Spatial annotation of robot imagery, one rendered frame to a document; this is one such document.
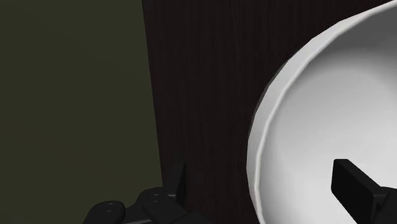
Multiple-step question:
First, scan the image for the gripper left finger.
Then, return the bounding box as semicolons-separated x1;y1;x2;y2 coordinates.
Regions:
83;161;212;224

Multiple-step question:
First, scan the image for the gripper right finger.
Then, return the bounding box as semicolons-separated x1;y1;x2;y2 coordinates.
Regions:
330;158;397;224

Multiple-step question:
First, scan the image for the white bowl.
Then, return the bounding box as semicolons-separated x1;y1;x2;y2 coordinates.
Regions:
246;0;397;224

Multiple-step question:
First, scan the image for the dark wooden table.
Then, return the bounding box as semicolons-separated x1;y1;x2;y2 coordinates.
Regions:
141;0;395;224

